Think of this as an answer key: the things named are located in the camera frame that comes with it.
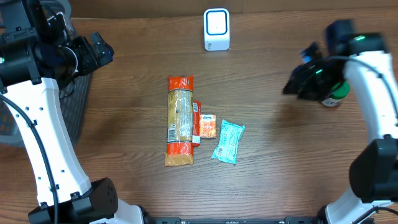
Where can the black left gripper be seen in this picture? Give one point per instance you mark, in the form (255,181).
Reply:
(94,51)

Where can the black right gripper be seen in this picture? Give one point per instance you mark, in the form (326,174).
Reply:
(304,80)

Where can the green lidded jar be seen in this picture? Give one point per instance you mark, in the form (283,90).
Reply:
(338,92)

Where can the teal snack pouch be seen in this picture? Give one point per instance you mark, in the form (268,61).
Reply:
(227,148)

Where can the orange tissue packet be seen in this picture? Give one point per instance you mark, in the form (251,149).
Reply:
(207,125)

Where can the thin red snack stick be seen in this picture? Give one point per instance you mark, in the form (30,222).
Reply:
(196,139)

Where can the red snack package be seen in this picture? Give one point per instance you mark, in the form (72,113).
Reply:
(179,150)

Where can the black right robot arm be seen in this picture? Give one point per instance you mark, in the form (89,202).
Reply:
(364,61)

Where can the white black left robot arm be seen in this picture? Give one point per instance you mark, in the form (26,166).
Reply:
(38,58)

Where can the white barcode scanner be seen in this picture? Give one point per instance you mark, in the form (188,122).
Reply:
(216,29)

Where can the grey plastic mesh basket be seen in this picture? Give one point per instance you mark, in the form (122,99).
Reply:
(72,97)

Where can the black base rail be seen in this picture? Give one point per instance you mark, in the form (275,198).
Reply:
(236,221)

